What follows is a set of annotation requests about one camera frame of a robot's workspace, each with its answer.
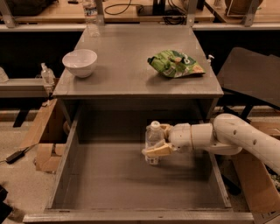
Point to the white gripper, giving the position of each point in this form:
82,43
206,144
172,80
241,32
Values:
179,136

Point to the clear plastic water bottle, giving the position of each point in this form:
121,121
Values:
153,135

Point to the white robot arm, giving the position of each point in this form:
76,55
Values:
226,135

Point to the open grey top drawer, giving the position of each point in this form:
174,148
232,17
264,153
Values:
104,179

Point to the grey cabinet counter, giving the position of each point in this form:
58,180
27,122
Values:
124,80

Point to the small pump bottle right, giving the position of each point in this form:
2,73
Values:
210,59

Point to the small sanitizer bottle left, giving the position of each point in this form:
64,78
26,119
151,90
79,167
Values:
47,74

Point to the background clear water bottle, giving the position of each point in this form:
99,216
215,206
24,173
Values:
90,12

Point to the green chip bag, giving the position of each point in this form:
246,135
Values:
173,64

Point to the cardboard box right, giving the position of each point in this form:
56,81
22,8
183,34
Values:
256,186

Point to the cardboard box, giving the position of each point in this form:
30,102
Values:
46,134
256,186

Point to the dark chair right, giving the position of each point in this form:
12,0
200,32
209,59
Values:
252,76

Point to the white ceramic bowl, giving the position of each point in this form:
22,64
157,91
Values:
81,63

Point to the cardboard box left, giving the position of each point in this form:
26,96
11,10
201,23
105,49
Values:
46,134

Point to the black power adapter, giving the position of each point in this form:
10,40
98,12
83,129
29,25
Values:
16,156

